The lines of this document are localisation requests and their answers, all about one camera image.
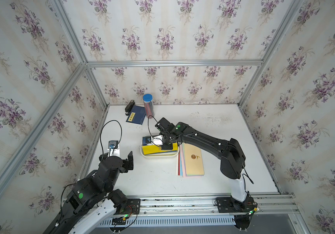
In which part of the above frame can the white plastic storage box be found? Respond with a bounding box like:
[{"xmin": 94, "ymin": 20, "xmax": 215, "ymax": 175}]
[{"xmin": 140, "ymin": 135, "xmax": 179, "ymax": 158}]

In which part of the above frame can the white red-striped envelope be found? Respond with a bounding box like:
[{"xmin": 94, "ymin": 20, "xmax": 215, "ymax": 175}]
[{"xmin": 176, "ymin": 152, "xmax": 181, "ymax": 176}]

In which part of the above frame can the light blue envelope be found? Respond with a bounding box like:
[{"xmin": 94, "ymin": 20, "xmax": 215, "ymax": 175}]
[{"xmin": 178, "ymin": 150, "xmax": 183, "ymax": 177}]

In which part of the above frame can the tan beige envelope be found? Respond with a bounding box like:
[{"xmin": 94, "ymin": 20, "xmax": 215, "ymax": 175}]
[{"xmin": 183, "ymin": 143, "xmax": 205, "ymax": 176}]

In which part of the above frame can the yellow envelope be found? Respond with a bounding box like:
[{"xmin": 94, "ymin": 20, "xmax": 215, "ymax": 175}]
[{"xmin": 141, "ymin": 144, "xmax": 179, "ymax": 157}]

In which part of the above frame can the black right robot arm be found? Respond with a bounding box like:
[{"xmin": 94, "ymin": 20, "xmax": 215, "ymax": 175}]
[{"xmin": 155, "ymin": 118, "xmax": 250, "ymax": 204}]

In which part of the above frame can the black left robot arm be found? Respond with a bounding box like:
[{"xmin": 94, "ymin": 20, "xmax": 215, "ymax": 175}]
[{"xmin": 44, "ymin": 152, "xmax": 134, "ymax": 234}]

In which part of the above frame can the dark blue book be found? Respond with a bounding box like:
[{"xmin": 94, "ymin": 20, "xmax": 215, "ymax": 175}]
[{"xmin": 126, "ymin": 105, "xmax": 146, "ymax": 125}]

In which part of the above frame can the blue-lidded pencil tube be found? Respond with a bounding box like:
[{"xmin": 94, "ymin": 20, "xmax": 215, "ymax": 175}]
[{"xmin": 143, "ymin": 94, "xmax": 154, "ymax": 119}]

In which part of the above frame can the black stapler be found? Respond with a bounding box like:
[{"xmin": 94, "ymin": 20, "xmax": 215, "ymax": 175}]
[{"xmin": 125, "ymin": 100, "xmax": 135, "ymax": 116}]

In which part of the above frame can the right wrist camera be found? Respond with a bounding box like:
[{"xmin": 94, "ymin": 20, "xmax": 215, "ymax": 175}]
[{"xmin": 142, "ymin": 135, "xmax": 163, "ymax": 146}]

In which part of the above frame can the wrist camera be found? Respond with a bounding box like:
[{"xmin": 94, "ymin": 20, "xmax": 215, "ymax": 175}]
[
  {"xmin": 142, "ymin": 135, "xmax": 163, "ymax": 146},
  {"xmin": 108, "ymin": 140, "xmax": 120, "ymax": 157}
]

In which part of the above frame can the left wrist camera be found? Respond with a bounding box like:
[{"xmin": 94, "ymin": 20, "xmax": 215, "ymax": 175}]
[{"xmin": 108, "ymin": 140, "xmax": 120, "ymax": 157}]

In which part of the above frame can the black left camera cable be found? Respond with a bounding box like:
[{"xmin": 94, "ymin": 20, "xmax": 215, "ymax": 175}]
[{"xmin": 99, "ymin": 119, "xmax": 123, "ymax": 156}]

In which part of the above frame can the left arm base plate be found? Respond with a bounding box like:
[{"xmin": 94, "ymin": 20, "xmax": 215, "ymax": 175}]
[{"xmin": 115, "ymin": 199, "xmax": 141, "ymax": 215}]

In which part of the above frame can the aluminium mounting rail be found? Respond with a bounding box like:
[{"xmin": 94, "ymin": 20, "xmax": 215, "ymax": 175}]
[{"xmin": 57, "ymin": 192, "xmax": 300, "ymax": 218}]

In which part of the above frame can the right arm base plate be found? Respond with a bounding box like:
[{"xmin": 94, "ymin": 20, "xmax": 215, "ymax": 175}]
[{"xmin": 214, "ymin": 195, "xmax": 258, "ymax": 215}]

